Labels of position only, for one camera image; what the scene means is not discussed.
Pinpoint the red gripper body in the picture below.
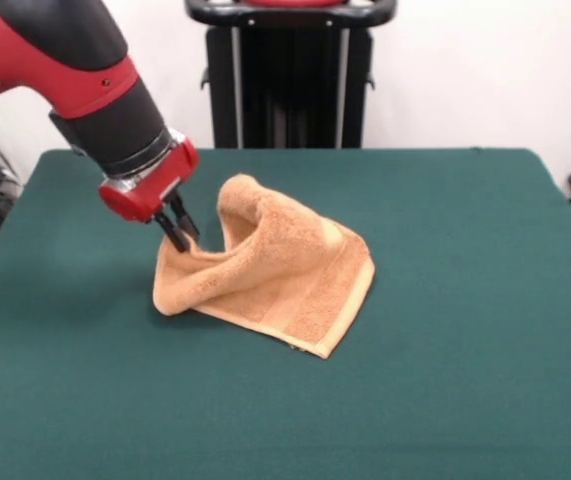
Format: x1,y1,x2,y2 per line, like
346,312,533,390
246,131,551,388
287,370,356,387
98,139,200,225

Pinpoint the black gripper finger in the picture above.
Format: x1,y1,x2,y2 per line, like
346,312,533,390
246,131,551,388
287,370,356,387
169,192,201,247
152,211,191,253

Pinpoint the tan terry towel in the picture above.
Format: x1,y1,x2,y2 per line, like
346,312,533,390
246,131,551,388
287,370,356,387
152,173,376,360

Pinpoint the dark green table cloth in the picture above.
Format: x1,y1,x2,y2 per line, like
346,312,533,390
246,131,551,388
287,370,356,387
0,147,571,480

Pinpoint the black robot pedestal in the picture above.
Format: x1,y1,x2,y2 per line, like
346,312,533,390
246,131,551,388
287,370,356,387
183,0,397,150

